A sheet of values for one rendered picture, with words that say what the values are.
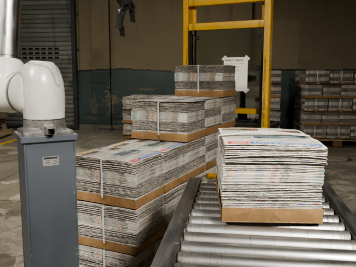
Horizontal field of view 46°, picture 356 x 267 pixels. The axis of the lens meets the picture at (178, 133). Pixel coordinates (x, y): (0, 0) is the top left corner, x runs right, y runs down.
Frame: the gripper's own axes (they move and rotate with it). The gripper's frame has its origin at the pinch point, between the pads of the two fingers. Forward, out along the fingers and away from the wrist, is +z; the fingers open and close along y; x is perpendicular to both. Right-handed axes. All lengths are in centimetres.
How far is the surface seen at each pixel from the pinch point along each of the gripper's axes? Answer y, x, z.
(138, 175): 79, 40, 18
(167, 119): 24, 31, 41
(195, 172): 36, 53, 69
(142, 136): 33, 18, 53
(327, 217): 100, 118, -28
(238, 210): 112, 92, -37
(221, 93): -30, 50, 65
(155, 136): 32, 26, 50
